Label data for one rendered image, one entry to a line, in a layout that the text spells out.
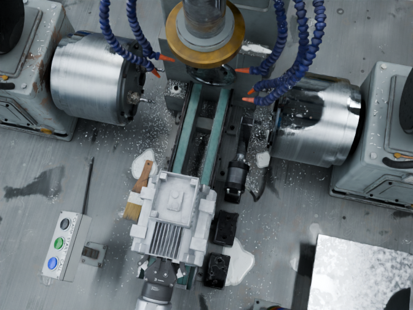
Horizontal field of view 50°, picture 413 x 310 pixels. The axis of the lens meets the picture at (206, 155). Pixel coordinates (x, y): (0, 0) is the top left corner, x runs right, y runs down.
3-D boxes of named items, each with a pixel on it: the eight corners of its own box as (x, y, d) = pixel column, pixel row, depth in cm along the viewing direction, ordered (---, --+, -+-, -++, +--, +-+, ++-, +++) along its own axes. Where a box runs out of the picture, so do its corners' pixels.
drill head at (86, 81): (54, 48, 147) (23, 1, 123) (161, 69, 144) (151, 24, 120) (29, 117, 140) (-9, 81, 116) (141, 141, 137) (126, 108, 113)
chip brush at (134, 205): (142, 158, 147) (142, 158, 146) (157, 162, 146) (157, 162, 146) (121, 218, 141) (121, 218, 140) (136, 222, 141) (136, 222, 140)
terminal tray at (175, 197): (161, 176, 117) (158, 169, 110) (201, 184, 116) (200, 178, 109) (150, 221, 113) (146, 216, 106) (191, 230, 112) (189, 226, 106)
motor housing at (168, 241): (154, 187, 132) (144, 170, 114) (217, 200, 130) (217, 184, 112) (137, 254, 126) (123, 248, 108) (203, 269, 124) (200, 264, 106)
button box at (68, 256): (74, 214, 121) (59, 209, 117) (93, 217, 117) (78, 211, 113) (55, 278, 116) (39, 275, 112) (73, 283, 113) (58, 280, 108)
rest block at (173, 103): (171, 93, 154) (167, 77, 142) (190, 96, 153) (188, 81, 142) (166, 109, 152) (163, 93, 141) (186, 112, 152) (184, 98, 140)
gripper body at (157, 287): (170, 304, 106) (179, 266, 108) (136, 296, 107) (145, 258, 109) (174, 300, 114) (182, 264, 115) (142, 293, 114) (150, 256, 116)
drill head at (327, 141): (252, 87, 141) (260, 44, 118) (383, 111, 138) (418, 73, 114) (237, 160, 134) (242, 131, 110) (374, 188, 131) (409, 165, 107)
